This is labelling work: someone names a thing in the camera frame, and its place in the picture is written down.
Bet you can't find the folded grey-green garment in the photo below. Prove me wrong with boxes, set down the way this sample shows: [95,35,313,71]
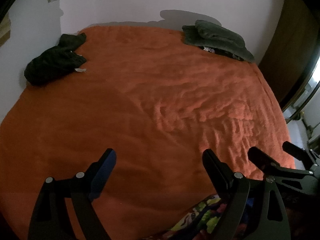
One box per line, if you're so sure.
[194,19,246,48]
[182,25,255,63]

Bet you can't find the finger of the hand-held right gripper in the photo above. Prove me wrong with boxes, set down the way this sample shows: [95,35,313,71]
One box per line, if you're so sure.
[248,146,320,194]
[282,141,320,171]

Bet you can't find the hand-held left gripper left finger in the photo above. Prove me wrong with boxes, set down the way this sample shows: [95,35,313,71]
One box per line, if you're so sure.
[27,148,117,240]

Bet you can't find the black white patterned garment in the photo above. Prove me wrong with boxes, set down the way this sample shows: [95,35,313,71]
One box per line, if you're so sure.
[199,45,242,58]

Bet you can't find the olive wall frame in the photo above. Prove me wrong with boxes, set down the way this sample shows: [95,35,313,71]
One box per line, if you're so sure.
[0,15,12,46]

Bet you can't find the black sweatpants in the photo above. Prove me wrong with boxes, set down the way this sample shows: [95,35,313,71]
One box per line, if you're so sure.
[24,33,87,87]

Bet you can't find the orange fleece blanket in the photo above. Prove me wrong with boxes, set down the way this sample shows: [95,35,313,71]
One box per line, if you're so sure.
[0,25,297,240]

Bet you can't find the colourful printed cloth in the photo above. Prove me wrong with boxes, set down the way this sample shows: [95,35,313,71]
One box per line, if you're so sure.
[170,194,250,240]

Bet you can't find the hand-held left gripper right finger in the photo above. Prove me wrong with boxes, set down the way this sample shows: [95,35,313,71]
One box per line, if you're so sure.
[202,149,293,240]

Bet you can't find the brown wooden wardrobe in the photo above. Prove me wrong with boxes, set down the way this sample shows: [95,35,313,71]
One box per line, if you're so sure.
[257,0,320,105]

